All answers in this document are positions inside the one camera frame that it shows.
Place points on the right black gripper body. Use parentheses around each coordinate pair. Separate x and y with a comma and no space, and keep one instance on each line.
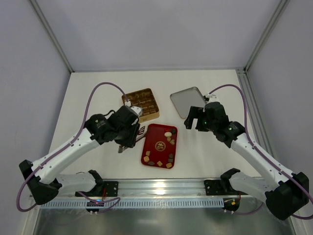
(195,117)

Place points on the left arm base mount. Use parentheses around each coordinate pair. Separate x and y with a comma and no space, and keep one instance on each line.
(110,188)

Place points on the gold chocolate tin box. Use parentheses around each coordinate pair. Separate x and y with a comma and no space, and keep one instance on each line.
(146,100)

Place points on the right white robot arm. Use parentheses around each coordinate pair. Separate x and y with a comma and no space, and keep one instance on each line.
(283,191)

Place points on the silver tin lid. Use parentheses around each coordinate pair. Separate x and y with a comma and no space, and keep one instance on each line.
(184,99)

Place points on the aluminium rail frame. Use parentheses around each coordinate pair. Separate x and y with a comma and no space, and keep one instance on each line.
(161,187)

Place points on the perforated cable duct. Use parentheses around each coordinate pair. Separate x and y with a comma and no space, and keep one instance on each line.
(137,203)

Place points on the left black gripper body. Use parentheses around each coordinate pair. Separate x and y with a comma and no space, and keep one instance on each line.
(132,136)

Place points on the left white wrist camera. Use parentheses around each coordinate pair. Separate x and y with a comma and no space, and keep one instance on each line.
(134,109)

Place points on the red rectangular tray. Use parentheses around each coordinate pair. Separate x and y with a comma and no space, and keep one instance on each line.
(160,149)

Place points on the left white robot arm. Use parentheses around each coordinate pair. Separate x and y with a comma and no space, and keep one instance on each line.
(43,176)

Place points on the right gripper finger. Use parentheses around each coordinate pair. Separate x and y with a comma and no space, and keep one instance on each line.
(202,124)
(194,113)

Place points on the white oval chocolate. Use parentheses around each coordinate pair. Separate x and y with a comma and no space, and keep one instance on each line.
(168,134)

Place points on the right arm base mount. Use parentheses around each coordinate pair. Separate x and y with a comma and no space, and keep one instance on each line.
(213,187)

